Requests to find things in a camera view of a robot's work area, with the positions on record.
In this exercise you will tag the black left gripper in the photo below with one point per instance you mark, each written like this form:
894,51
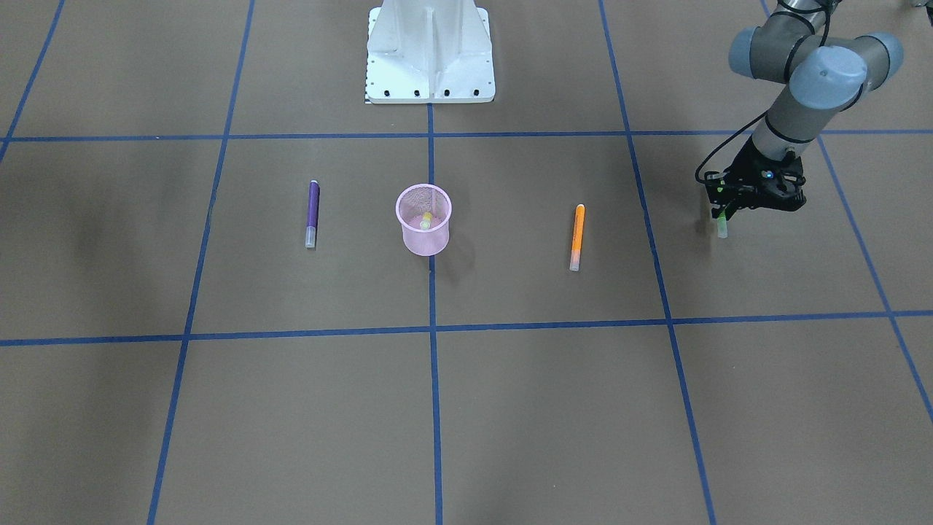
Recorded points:
748,162

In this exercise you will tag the green highlighter pen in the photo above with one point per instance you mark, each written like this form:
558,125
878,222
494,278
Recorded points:
721,226

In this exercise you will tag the orange highlighter pen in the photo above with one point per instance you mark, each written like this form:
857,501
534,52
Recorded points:
577,237

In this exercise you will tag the yellow highlighter pen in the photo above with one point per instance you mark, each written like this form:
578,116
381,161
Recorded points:
426,221

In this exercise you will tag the purple highlighter pen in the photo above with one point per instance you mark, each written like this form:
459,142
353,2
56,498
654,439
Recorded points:
314,192

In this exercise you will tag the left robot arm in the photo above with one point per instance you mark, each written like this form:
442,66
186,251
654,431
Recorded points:
821,77

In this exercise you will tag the pink mesh pen holder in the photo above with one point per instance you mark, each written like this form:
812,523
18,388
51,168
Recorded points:
410,205

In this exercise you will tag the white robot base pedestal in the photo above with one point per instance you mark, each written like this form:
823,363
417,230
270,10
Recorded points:
429,52

